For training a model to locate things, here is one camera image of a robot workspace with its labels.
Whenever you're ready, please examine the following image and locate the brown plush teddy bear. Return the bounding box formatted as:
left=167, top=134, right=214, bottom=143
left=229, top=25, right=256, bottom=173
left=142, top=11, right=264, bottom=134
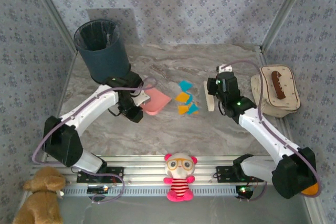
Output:
left=12, top=166, right=66, bottom=224

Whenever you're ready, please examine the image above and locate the pink plastic dustpan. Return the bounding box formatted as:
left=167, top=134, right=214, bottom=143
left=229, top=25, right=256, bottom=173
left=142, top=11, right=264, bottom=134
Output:
left=139, top=83, right=173, bottom=116

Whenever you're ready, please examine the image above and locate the cream wooden hand brush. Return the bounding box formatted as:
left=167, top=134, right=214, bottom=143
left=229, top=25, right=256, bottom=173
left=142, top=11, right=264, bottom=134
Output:
left=203, top=81, right=215, bottom=112

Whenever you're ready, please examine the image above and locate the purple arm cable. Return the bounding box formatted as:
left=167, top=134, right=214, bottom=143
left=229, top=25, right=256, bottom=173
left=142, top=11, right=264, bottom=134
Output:
left=31, top=77, right=158, bottom=204
left=225, top=59, right=322, bottom=202

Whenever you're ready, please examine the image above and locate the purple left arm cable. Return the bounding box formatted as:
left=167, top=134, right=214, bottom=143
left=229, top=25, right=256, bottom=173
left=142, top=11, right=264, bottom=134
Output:
left=31, top=77, right=158, bottom=204

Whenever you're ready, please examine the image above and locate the orange round toy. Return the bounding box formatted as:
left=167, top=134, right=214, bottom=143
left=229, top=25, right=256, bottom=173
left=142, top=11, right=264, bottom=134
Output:
left=301, top=183, right=320, bottom=196

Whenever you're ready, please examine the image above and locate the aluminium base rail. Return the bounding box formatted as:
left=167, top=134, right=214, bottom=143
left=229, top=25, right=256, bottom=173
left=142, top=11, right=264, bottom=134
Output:
left=30, top=155, right=300, bottom=186

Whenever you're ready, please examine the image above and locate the black controller board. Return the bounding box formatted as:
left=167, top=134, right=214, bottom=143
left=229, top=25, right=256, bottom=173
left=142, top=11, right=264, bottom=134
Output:
left=235, top=185, right=254, bottom=200
left=87, top=185, right=110, bottom=195

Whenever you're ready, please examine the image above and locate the blue paper scrap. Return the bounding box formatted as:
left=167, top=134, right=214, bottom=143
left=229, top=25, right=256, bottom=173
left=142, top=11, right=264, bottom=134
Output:
left=178, top=81, right=194, bottom=91
left=186, top=102, right=201, bottom=115

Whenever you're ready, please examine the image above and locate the pink plush doll with glasses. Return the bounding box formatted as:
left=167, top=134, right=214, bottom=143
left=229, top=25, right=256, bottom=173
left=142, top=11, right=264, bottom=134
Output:
left=163, top=152, right=198, bottom=203

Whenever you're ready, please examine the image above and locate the clear plastic bin liner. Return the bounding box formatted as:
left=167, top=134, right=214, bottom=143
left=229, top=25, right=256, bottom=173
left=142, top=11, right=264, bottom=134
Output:
left=73, top=19, right=121, bottom=51

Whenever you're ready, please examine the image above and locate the dark blue trash bin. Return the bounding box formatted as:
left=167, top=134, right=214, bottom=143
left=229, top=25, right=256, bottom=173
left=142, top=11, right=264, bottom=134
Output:
left=72, top=19, right=131, bottom=84

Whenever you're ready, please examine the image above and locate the brown bag handle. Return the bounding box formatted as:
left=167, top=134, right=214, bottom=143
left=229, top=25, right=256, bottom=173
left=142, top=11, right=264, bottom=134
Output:
left=271, top=70, right=286, bottom=100

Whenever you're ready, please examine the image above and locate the aluminium frame post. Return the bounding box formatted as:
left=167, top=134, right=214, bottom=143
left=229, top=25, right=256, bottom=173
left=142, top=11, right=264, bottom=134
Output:
left=259, top=0, right=314, bottom=51
left=27, top=0, right=79, bottom=55

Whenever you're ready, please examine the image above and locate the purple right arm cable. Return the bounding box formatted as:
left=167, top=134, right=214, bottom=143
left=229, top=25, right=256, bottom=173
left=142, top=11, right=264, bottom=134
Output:
left=225, top=59, right=322, bottom=202

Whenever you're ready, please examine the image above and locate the cream fabric pouch bag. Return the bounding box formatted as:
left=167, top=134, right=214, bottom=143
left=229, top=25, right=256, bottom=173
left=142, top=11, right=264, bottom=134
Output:
left=250, top=65, right=301, bottom=119

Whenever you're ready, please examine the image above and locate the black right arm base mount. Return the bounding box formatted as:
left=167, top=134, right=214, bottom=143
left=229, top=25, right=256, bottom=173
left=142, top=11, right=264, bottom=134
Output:
left=215, top=165, right=265, bottom=183

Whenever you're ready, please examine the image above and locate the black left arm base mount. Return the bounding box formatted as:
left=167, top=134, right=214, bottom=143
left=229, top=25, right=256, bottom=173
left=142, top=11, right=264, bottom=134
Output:
left=76, top=165, right=124, bottom=184

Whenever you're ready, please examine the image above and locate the grey slotted cable duct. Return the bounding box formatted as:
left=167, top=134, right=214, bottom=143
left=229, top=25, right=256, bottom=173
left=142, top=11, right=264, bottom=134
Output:
left=61, top=184, right=254, bottom=198

